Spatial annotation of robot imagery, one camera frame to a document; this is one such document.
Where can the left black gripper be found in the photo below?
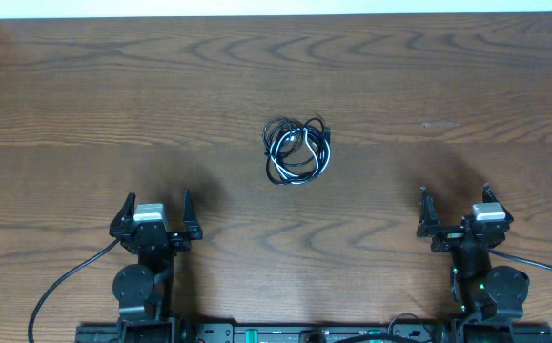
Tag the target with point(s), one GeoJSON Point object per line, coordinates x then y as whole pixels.
{"type": "Point", "coordinates": [182, 243]}

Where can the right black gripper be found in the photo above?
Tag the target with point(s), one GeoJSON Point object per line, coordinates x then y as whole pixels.
{"type": "Point", "coordinates": [448, 236]}

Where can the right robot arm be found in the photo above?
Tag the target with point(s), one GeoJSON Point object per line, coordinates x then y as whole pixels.
{"type": "Point", "coordinates": [491, 298]}

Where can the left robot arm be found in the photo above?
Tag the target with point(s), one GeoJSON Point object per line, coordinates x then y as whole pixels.
{"type": "Point", "coordinates": [144, 289]}

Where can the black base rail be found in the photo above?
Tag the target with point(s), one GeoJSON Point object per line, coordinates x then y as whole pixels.
{"type": "Point", "coordinates": [227, 333]}

